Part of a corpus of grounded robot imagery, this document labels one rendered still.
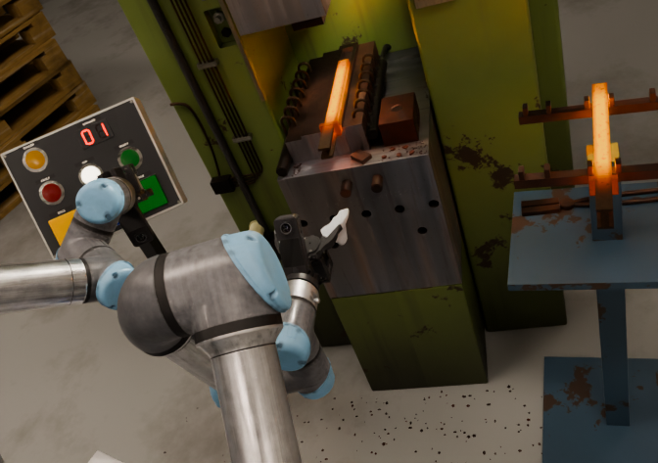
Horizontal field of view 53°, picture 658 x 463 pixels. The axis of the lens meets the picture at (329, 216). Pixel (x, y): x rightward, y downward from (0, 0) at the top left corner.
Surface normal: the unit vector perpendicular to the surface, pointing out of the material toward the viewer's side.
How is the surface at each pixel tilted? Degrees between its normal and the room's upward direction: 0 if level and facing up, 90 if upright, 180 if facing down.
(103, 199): 60
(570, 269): 0
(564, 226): 0
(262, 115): 90
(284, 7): 90
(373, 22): 90
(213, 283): 39
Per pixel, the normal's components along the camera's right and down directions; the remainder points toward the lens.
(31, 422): -0.30, -0.74
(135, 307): -0.51, 0.15
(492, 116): -0.12, 0.67
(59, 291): 0.65, 0.24
